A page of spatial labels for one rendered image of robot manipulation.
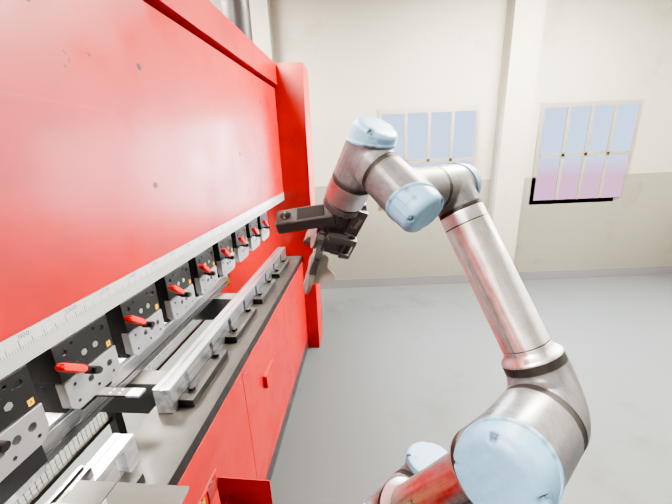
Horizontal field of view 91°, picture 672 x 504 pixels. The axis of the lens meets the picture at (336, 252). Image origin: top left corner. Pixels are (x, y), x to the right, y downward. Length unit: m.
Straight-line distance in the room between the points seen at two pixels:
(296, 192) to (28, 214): 2.02
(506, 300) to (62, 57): 1.00
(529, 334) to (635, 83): 4.74
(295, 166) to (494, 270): 2.20
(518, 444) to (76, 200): 0.93
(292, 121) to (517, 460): 2.44
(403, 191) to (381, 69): 3.62
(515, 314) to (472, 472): 0.23
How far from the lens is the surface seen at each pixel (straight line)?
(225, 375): 1.45
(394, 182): 0.50
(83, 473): 1.11
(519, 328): 0.60
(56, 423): 1.36
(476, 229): 0.58
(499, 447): 0.51
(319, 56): 4.07
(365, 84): 4.03
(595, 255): 5.33
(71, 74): 1.01
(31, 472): 1.00
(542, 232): 4.83
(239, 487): 1.21
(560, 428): 0.56
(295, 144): 2.63
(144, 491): 0.99
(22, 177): 0.87
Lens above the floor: 1.70
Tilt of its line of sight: 17 degrees down
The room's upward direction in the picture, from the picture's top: 2 degrees counter-clockwise
